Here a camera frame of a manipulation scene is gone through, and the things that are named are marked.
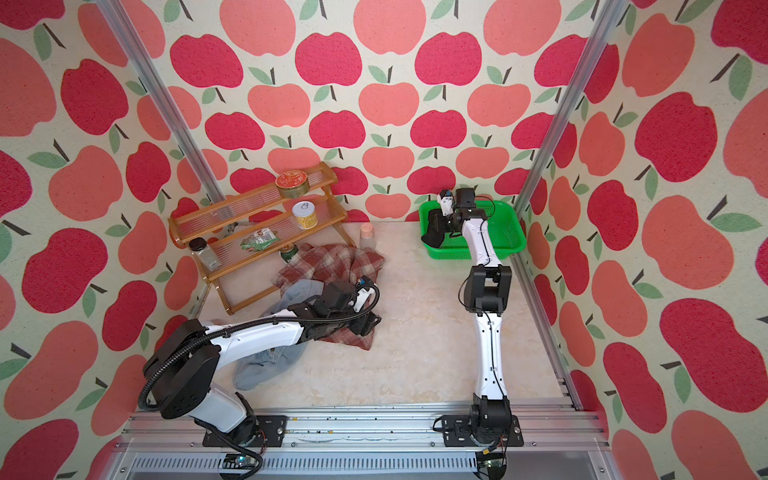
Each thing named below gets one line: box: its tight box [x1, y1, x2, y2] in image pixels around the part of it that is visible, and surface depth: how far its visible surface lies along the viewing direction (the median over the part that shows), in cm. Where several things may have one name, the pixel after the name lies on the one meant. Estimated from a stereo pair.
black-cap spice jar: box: [188, 237, 221, 272], surface depth 84 cm
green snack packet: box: [240, 228, 280, 252], surface depth 90 cm
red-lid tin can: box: [275, 170, 309, 199], surface depth 90 cm
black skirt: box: [421, 209, 445, 248], surface depth 105 cm
